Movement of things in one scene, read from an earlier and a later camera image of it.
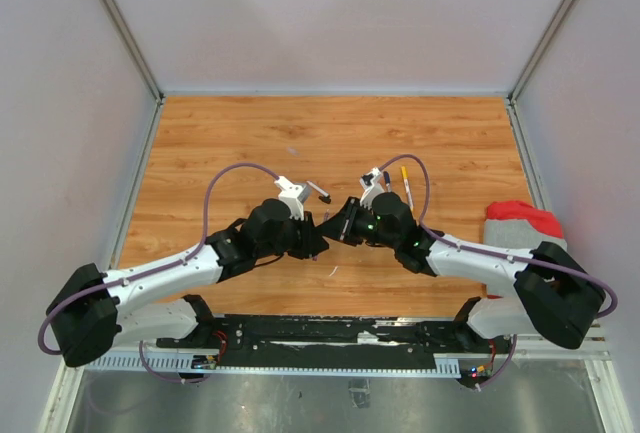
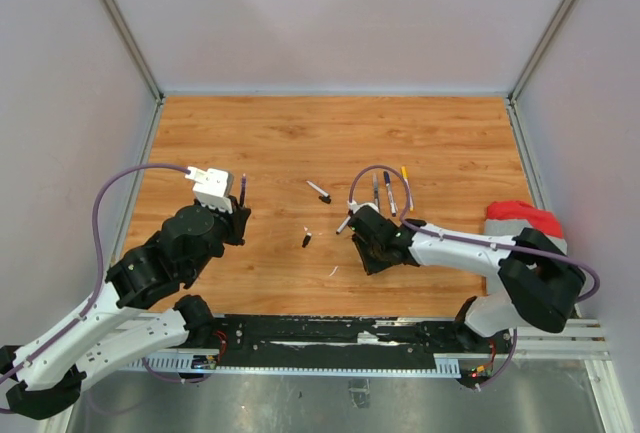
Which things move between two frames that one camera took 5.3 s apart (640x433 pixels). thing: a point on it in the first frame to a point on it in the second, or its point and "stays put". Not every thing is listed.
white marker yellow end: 409,194 stays put
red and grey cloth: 515,224 stays put
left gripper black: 311,241 to 241,216
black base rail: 332,340 stays put
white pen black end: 324,196 stays put
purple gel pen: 315,258 to 243,190
